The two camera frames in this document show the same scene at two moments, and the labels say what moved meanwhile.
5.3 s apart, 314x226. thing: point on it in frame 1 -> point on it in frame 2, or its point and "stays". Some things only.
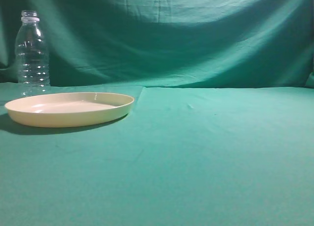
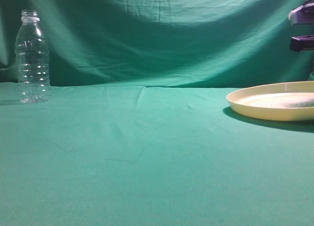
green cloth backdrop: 192,39 stays
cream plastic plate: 68,109 -> 282,101
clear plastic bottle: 32,56 stays
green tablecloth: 182,156 stays
